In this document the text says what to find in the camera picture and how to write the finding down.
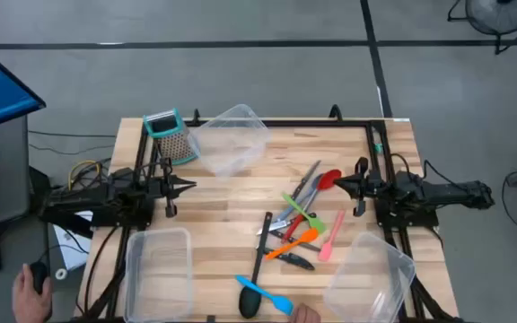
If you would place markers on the blue silicone spatula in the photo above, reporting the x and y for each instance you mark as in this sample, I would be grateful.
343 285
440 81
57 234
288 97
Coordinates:
281 305

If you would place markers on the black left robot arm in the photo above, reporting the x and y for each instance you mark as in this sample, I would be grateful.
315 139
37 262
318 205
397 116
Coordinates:
106 193

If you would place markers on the white paper sheet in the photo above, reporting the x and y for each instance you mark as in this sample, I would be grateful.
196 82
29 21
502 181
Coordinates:
74 255

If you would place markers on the slim black knife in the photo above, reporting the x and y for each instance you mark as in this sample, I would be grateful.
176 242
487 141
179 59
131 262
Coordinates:
281 235

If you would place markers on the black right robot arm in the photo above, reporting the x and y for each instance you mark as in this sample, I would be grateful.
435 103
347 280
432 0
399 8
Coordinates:
442 193

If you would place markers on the wide steel blade knife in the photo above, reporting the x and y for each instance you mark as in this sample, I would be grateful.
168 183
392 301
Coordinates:
269 229

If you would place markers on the clear plastic container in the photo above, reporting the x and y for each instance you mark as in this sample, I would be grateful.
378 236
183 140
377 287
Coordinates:
370 278
231 139
157 273

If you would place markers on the pink silicone spatula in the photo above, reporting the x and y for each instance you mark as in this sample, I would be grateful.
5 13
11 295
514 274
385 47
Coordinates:
326 253

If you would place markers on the black floor fan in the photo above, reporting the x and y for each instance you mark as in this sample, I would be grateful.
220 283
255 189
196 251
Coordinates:
501 15

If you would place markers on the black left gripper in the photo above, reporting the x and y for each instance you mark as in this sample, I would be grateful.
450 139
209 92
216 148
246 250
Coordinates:
169 188

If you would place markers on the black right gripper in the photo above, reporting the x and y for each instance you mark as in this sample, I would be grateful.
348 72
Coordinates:
368 186

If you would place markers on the black computer mouse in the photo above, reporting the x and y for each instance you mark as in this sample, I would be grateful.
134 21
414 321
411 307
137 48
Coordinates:
38 273

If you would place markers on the black metal table frame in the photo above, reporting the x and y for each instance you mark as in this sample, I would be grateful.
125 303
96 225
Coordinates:
285 123

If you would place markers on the teal metal box grater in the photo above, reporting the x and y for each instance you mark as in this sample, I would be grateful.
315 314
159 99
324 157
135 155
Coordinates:
173 143

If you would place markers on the teal clip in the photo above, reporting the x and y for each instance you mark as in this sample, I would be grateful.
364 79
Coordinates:
378 148

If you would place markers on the grey desk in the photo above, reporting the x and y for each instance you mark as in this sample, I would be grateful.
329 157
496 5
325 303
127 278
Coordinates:
2 296

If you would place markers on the grey computer cabinet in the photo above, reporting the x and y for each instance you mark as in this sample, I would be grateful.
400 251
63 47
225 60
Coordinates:
11 179

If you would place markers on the white tape roll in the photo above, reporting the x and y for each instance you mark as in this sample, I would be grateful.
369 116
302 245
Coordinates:
56 274

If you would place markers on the person's hand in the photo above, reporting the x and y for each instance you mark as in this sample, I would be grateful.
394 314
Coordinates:
305 315
27 305

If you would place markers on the red silicone spoon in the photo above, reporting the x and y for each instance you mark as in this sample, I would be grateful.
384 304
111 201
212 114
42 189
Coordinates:
330 178

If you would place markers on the green silicone spatula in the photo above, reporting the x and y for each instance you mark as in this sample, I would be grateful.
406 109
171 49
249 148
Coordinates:
317 223

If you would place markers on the orange silicone spatula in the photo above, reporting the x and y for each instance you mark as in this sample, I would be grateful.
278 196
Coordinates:
308 235

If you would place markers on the black serving spoon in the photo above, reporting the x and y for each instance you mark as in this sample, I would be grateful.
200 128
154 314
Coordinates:
249 302

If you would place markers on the thick black sheathed knife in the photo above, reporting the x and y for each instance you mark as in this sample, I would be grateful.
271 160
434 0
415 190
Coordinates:
296 260

